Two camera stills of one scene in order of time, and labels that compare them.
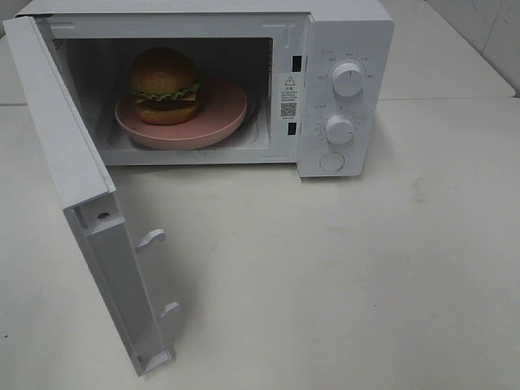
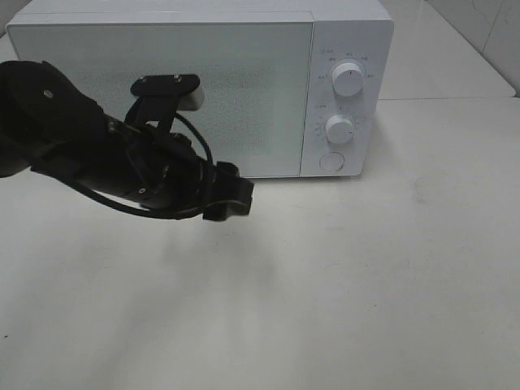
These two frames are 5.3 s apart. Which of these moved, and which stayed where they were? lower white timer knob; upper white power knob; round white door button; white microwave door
Moved: white microwave door
Stayed: lower white timer knob; upper white power knob; round white door button
